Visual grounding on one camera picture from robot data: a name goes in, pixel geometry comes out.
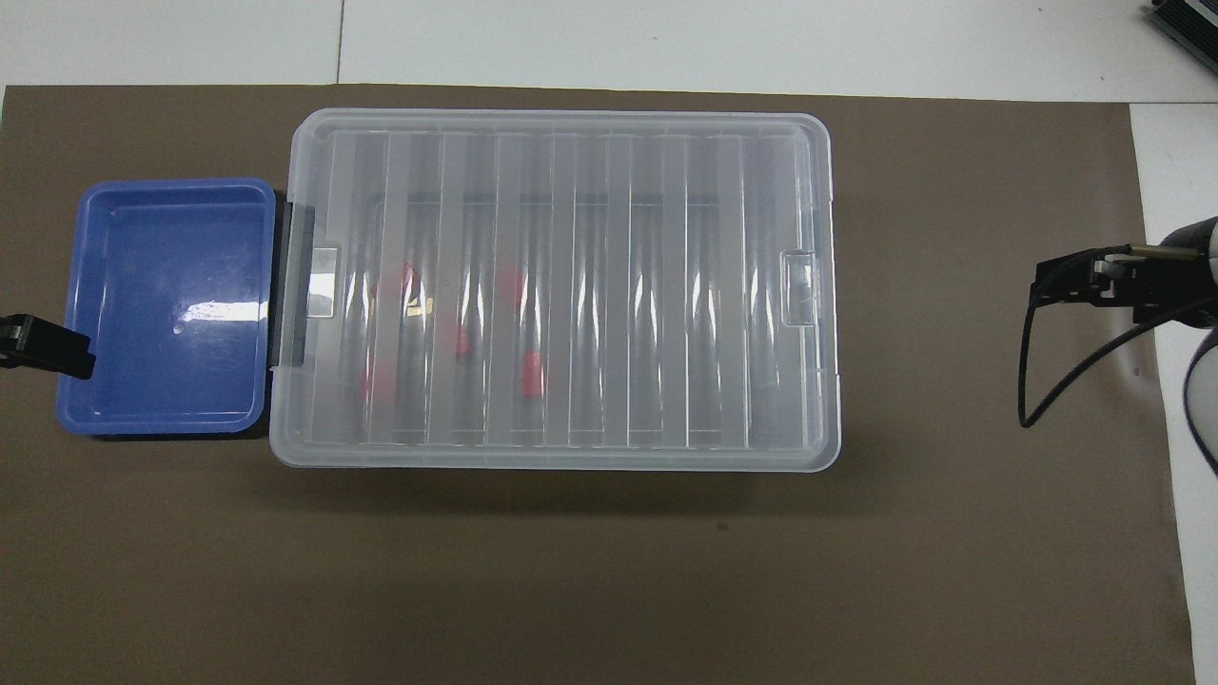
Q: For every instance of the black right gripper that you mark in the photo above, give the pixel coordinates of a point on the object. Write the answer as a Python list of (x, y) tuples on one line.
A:
[(1170, 285)]

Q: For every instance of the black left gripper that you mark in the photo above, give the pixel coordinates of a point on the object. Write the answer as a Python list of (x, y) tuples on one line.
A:
[(13, 347)]

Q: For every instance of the red plastic block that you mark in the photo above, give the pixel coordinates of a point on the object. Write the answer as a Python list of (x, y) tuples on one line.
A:
[(464, 342), (533, 376), (378, 385), (398, 283), (510, 285)]

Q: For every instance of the clear ribbed plastic lid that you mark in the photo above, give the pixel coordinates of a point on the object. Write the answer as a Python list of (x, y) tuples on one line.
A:
[(647, 285)]

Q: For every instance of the blue plastic tray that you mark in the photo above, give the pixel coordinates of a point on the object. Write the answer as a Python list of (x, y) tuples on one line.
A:
[(171, 381)]

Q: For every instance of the clear plastic storage box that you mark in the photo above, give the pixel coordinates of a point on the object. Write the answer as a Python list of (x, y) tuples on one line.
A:
[(324, 449)]

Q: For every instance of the black ribbed device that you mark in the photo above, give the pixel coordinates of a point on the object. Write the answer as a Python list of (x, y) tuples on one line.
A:
[(1189, 24)]

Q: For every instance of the brown table mat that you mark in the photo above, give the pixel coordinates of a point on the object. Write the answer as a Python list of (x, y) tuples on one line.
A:
[(609, 590)]

